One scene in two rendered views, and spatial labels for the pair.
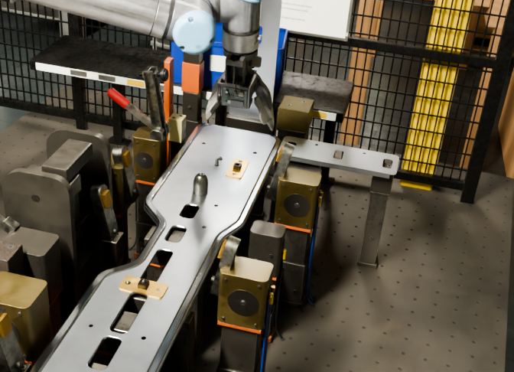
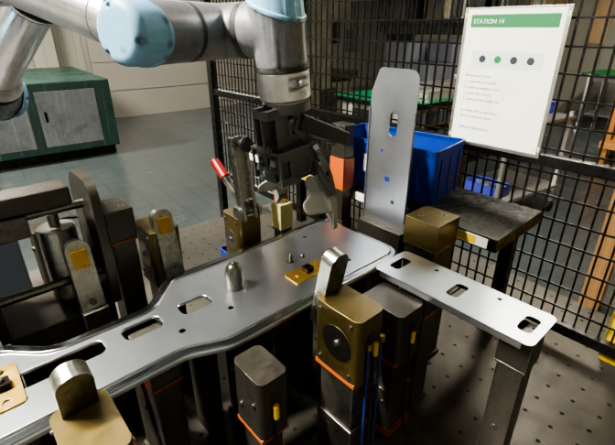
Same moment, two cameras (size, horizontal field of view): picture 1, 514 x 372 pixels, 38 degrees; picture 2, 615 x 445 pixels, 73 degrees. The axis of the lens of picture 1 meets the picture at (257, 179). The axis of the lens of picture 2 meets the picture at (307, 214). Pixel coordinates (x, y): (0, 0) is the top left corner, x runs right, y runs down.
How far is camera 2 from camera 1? 1.13 m
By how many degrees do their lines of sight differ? 33
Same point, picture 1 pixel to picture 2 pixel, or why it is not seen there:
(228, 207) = (241, 314)
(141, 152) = (228, 230)
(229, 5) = (244, 24)
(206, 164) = (281, 257)
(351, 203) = not seen: hidden behind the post
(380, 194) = (510, 368)
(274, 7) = (411, 88)
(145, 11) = (76, 0)
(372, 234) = (494, 421)
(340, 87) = (517, 213)
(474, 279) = not seen: outside the picture
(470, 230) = not seen: outside the picture
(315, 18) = (500, 128)
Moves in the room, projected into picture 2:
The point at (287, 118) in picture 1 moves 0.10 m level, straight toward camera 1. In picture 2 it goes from (414, 230) to (390, 248)
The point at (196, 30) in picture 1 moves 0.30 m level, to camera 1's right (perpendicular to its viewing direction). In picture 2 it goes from (115, 20) to (347, 16)
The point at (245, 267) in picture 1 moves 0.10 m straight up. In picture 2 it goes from (90, 426) to (66, 349)
